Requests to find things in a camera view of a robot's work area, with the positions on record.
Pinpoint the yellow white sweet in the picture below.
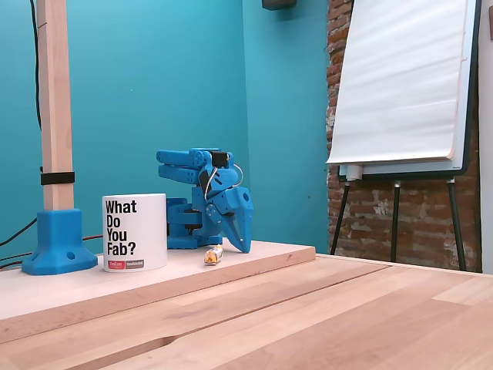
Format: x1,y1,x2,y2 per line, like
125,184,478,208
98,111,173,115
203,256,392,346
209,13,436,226
203,244,224,266

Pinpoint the white mug with black print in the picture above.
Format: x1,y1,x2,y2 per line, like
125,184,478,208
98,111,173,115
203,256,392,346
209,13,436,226
102,193,169,274

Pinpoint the light wooden board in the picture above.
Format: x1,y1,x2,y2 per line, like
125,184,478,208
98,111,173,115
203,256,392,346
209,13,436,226
0,237,317,321

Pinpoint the white flipchart paper pad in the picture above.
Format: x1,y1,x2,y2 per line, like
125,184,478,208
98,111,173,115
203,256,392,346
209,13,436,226
326,0,469,165

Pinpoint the flipchart easel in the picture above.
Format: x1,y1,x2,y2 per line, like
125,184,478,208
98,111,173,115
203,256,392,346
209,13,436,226
330,0,482,273

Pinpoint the black strap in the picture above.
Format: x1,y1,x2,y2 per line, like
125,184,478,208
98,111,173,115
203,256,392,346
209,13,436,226
40,172,76,186

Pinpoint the blue post base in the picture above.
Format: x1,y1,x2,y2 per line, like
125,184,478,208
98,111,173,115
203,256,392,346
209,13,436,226
22,208,99,276

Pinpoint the black cable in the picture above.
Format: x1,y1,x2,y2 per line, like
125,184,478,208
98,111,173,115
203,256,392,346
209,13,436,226
0,217,39,247
29,0,42,132

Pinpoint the wooden post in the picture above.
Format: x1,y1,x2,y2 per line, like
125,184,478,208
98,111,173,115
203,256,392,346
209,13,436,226
35,0,75,212

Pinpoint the dark wall box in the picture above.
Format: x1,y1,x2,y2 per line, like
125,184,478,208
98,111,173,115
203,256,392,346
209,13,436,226
262,0,297,12

